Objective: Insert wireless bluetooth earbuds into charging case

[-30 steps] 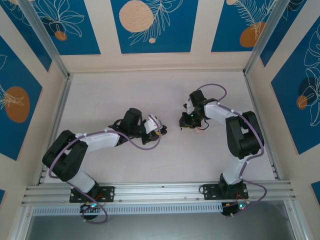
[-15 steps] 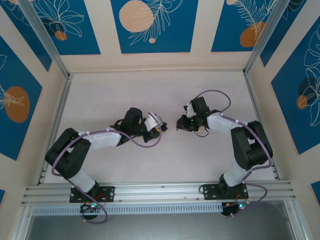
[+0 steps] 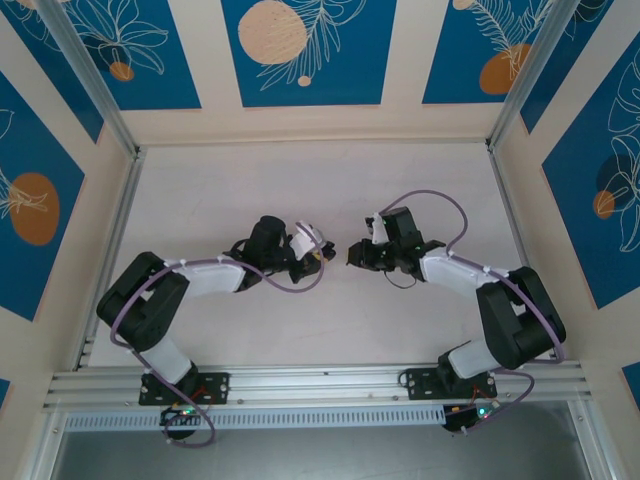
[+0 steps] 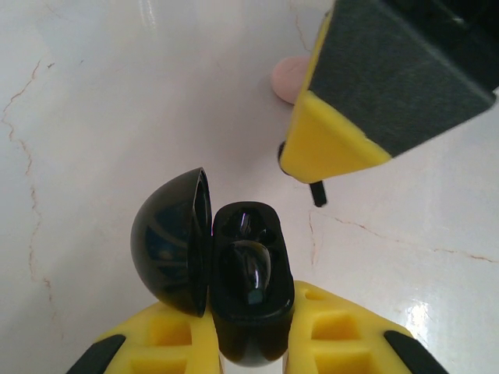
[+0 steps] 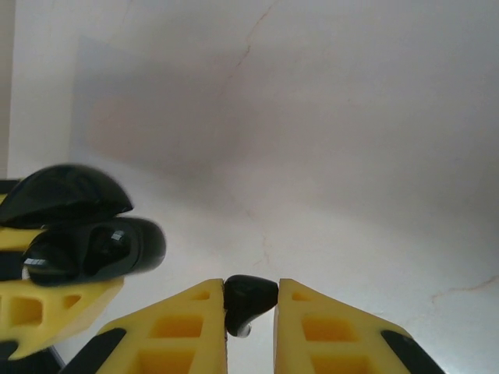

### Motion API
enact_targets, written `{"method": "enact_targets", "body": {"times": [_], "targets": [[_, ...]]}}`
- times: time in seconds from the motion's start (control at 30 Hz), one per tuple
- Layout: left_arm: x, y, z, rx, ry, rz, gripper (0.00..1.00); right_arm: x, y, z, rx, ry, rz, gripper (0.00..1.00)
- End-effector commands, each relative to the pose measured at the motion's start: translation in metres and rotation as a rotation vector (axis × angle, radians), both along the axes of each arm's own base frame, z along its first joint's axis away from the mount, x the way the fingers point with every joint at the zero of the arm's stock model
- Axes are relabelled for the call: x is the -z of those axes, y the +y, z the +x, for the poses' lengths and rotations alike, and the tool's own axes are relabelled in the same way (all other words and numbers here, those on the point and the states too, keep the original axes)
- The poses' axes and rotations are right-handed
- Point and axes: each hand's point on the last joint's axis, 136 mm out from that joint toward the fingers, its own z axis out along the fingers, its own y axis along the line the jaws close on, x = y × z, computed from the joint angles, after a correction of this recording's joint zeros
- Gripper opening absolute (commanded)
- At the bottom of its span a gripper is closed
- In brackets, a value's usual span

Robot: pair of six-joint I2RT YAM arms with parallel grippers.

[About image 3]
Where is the grey metal sheet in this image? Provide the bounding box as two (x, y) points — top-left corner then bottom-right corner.
(47, 427), (606, 480)

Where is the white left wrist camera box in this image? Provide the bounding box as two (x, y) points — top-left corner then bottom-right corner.
(291, 221), (322, 261)

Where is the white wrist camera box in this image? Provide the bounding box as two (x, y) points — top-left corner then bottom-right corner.
(291, 221), (322, 261)
(363, 213), (389, 246)

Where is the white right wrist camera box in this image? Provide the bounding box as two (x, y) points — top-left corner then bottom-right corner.
(363, 213), (389, 246)

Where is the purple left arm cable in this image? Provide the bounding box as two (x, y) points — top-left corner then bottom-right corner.
(109, 224), (326, 447)

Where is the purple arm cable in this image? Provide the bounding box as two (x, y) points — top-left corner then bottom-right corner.
(382, 188), (567, 436)
(109, 224), (326, 447)

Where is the thin black gripper wire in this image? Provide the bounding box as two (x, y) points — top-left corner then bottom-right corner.
(383, 271), (418, 290)

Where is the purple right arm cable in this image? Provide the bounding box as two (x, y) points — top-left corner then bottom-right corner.
(382, 188), (567, 436)

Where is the aluminium side rail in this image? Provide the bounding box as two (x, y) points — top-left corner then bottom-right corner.
(72, 147), (149, 374)
(488, 144), (561, 361)

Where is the long aluminium base rail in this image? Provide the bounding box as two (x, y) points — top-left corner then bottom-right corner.
(42, 359), (596, 412)

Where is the white slotted cable duct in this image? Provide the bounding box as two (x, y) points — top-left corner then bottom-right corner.
(63, 404), (447, 432)

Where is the aluminium frame post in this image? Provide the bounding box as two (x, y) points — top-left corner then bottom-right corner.
(34, 0), (144, 159)
(485, 0), (591, 151)

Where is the aluminium frame leg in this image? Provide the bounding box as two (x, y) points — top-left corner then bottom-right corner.
(567, 399), (624, 480)
(14, 409), (69, 480)

